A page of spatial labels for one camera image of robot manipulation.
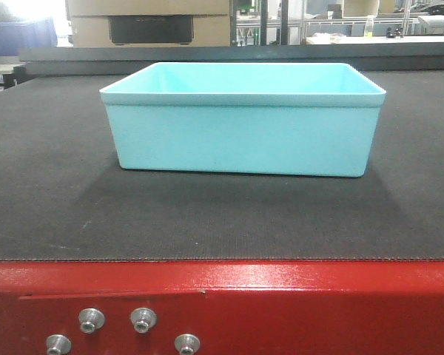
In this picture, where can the light blue plastic bin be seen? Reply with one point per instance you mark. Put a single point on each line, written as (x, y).
(281, 118)

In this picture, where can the black conveyor belt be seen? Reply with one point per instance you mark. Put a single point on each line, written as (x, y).
(63, 195)

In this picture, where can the cardboard box with cutout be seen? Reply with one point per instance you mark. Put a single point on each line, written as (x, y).
(150, 23)

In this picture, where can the yellow bottle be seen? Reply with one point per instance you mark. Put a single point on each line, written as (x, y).
(369, 27)

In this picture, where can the white background table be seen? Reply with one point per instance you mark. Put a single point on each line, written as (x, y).
(326, 38)

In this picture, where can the blue partition panel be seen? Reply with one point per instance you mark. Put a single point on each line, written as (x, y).
(34, 33)

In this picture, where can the silver frame bolt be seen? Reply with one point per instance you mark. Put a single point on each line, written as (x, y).
(58, 344)
(143, 319)
(187, 344)
(91, 319)

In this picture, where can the red conveyor frame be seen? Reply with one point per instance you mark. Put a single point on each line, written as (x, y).
(233, 307)

